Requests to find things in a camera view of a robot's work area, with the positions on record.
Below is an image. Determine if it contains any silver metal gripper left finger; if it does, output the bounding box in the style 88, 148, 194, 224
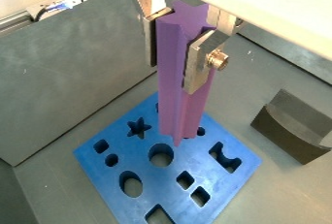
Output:
136, 0, 172, 67

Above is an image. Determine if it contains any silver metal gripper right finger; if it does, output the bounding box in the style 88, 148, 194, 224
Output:
183, 6, 242, 94

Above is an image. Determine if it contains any purple star-shaped peg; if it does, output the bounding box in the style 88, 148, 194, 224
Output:
155, 0, 214, 145

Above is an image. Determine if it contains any dark grey curved block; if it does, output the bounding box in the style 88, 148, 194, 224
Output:
250, 89, 332, 165

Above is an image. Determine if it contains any blue shape sorter board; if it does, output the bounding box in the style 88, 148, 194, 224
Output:
73, 95, 261, 224

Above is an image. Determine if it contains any aluminium frame rail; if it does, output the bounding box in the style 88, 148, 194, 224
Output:
0, 11, 32, 32

